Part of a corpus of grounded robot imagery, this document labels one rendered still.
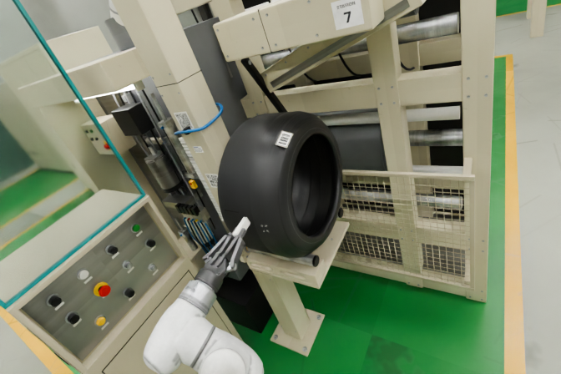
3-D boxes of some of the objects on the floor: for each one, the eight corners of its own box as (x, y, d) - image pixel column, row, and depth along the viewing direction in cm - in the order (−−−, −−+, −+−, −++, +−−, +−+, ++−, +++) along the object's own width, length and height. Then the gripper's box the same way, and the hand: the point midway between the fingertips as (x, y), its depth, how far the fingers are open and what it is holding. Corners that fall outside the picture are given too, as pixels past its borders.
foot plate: (270, 341, 193) (269, 338, 192) (290, 303, 211) (289, 301, 210) (307, 356, 178) (306, 355, 177) (325, 315, 196) (324, 313, 195)
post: (284, 335, 194) (-17, -239, 75) (294, 315, 203) (38, -223, 84) (302, 341, 186) (0, -281, 67) (310, 321, 195) (58, -259, 76)
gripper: (214, 285, 79) (258, 214, 93) (182, 274, 86) (227, 209, 101) (227, 300, 83) (267, 229, 98) (195, 288, 91) (237, 224, 105)
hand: (241, 228), depth 97 cm, fingers closed
